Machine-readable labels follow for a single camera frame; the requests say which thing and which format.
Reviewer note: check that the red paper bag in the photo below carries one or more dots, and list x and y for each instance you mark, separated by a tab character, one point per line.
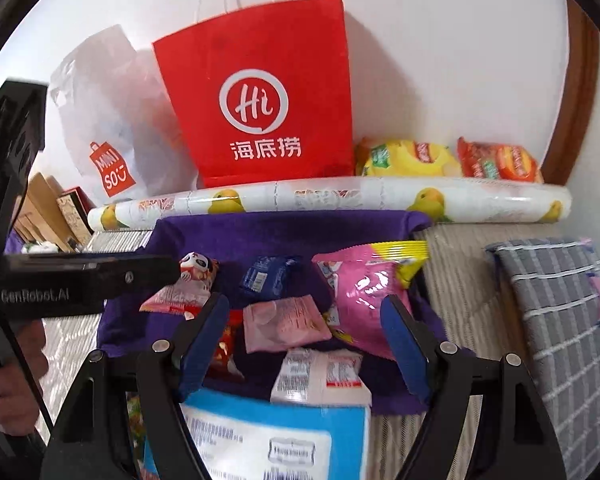
260	60

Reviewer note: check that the white plastic shopping bag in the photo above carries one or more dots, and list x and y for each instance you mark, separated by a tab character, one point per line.
120	115

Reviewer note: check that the white carton with red label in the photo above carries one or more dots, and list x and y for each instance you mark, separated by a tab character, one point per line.
320	377

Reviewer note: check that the plain pink snack packet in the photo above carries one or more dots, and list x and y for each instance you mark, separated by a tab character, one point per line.
285	322

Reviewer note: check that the rolled duck-print mat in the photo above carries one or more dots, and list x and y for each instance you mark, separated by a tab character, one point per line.
330	200

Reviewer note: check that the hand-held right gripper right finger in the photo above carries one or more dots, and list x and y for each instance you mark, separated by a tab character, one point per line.
402	347

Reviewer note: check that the blue box with white label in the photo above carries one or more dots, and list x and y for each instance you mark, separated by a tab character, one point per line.
260	440

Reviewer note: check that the yellow snack bag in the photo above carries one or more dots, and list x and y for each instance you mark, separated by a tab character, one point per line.
405	160

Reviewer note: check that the red snack packet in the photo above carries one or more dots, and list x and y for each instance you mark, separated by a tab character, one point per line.
226	347

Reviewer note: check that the grey plaid cloth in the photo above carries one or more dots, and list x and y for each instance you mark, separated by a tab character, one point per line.
560	320

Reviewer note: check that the striped bed sheet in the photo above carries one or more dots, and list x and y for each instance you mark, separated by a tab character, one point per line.
460	285

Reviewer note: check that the small blue snack packet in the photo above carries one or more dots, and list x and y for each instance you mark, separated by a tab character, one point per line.
267	275

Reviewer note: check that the brown wooden door frame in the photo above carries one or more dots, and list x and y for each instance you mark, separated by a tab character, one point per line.
575	100

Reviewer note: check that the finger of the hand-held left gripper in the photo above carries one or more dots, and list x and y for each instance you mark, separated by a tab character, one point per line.
140	280

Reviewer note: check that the person's left hand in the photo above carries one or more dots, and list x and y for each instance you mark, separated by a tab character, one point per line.
17	390

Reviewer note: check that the brown cardboard boxes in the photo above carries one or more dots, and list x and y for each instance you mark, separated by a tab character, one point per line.
40	210

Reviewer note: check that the purple towel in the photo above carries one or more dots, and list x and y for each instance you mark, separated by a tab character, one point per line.
280	237

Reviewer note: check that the dark red patterned box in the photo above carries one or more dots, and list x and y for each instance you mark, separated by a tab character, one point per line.
75	220

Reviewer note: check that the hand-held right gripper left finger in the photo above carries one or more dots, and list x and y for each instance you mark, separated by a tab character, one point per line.
200	352

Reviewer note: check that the pink cartoon print snack packet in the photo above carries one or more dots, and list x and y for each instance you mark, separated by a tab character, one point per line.
180	292

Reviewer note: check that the orange snack bag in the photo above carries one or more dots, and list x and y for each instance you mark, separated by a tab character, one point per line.
500	162

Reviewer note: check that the large pink snack bag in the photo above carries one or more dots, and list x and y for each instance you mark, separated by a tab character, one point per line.
360	285

